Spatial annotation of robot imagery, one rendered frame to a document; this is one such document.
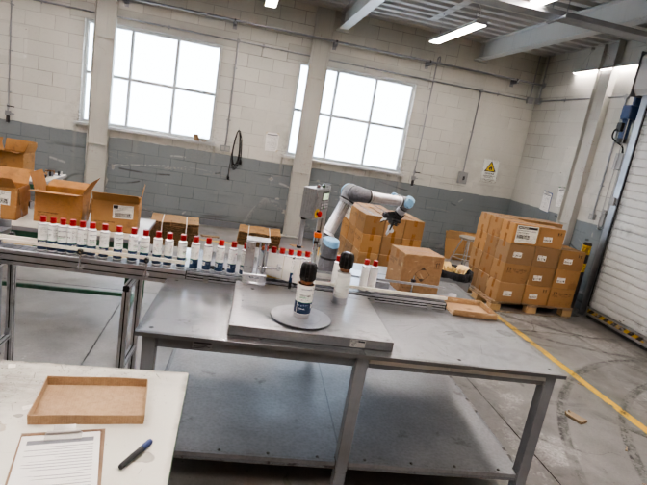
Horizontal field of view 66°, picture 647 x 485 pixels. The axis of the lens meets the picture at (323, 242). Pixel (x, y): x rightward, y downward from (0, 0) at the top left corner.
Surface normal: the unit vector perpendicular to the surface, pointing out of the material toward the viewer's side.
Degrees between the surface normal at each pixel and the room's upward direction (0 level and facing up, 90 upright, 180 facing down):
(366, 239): 89
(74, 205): 90
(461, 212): 90
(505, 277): 91
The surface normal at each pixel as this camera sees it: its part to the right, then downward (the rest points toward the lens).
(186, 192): 0.16, 0.24
